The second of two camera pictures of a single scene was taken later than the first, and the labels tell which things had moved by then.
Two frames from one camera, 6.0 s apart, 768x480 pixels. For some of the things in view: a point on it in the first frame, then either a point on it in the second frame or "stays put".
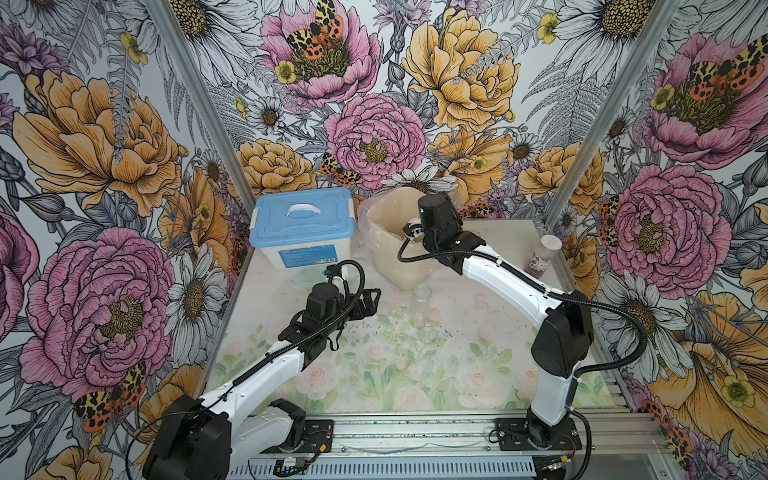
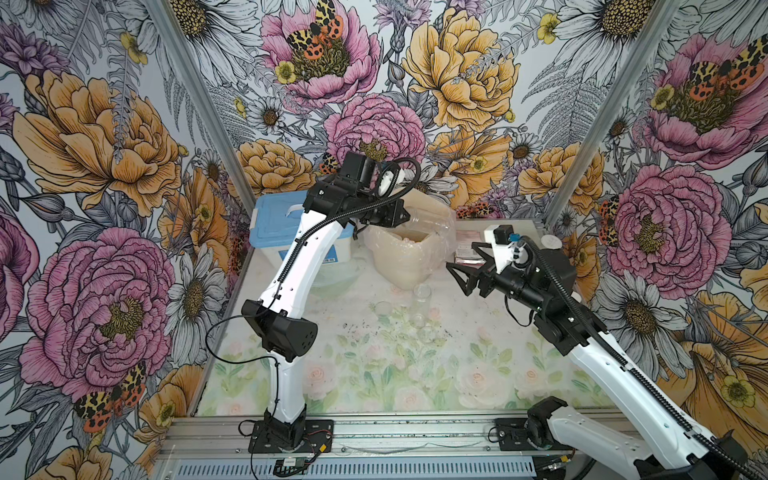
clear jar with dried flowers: (420, 302) stays put
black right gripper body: (428, 241) -> (514, 282)
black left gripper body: (356, 313) -> (384, 215)
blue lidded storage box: (301, 232) stays put
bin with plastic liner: (383, 214) stays put
